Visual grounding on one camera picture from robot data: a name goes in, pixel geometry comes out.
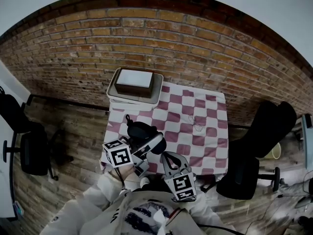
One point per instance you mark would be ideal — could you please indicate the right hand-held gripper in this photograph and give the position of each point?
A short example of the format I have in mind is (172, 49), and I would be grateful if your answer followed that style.
(182, 183)

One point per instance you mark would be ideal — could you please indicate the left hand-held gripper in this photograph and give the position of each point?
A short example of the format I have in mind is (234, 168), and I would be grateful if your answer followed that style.
(118, 155)

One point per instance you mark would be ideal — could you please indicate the black bag with loop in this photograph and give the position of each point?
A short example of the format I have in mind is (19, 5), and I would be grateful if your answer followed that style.
(139, 130)

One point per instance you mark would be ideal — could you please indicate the person's right forearm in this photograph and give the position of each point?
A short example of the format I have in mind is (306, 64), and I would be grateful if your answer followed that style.
(205, 212)

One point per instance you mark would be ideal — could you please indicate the person's left forearm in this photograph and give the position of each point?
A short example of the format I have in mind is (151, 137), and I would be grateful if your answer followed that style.
(105, 187)

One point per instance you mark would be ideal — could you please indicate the person's white shoe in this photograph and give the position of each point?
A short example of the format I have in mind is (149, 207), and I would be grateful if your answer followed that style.
(144, 181)

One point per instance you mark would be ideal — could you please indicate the white plastic tray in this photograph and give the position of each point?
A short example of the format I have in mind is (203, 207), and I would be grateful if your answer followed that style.
(156, 92)

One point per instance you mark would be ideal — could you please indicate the pink white checkered tablecloth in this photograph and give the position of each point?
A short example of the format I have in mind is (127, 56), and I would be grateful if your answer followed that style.
(185, 99)

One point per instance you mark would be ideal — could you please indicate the brown box with white inside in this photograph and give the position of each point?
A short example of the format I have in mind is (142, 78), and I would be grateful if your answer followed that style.
(133, 78)

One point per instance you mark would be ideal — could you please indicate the person's white jacket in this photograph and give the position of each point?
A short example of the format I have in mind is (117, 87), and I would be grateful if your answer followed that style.
(97, 219)

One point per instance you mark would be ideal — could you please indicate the black office chair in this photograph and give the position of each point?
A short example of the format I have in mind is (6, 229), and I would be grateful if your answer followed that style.
(31, 153)
(269, 128)

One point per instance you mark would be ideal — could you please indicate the pale yellow cup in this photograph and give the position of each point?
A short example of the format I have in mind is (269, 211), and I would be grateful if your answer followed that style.
(276, 152)

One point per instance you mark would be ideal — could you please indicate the light grey table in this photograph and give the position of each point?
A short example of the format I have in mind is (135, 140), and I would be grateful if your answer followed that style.
(307, 143)

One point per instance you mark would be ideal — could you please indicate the small teal box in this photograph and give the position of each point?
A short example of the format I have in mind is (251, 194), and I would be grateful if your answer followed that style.
(19, 208)

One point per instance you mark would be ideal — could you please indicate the white desk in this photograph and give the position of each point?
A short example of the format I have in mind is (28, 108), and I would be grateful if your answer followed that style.
(5, 180)

